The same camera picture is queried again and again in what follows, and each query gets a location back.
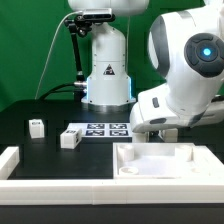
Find black base cables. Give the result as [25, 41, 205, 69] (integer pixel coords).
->
[39, 81, 88, 100]

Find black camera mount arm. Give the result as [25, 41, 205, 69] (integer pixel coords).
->
[64, 16, 91, 100]

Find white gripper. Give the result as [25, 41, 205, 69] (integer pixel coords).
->
[130, 84, 224, 133]

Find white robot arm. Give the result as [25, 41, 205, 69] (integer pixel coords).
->
[68, 0, 224, 133]

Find fiducial marker sheet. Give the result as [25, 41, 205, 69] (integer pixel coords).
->
[68, 123, 132, 138]

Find white camera cable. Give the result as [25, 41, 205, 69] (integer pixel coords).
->
[34, 10, 84, 100]

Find white U-shaped fence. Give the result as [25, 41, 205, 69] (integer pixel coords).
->
[0, 146, 224, 205]

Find grey camera on mount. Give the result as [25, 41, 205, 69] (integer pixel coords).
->
[83, 8, 112, 20]

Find white square tabletop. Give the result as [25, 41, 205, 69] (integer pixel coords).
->
[113, 143, 224, 179]

